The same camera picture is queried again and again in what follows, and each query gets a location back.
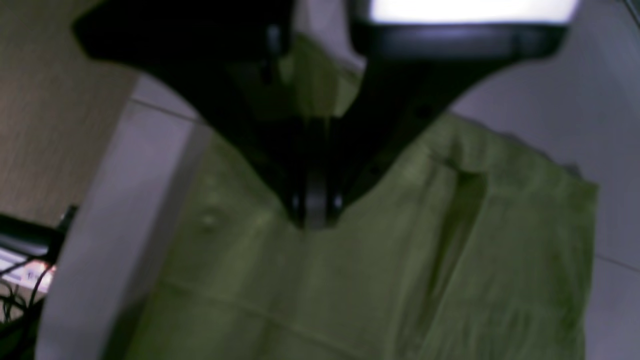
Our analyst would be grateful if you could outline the green T-shirt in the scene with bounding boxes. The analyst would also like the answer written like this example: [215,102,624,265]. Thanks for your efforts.
[122,36,598,360]

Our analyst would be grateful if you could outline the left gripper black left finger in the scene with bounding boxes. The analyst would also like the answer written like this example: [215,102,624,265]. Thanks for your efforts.
[72,0,313,229]

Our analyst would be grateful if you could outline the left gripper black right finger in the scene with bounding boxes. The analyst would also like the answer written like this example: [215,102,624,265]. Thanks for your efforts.
[323,20,568,224]

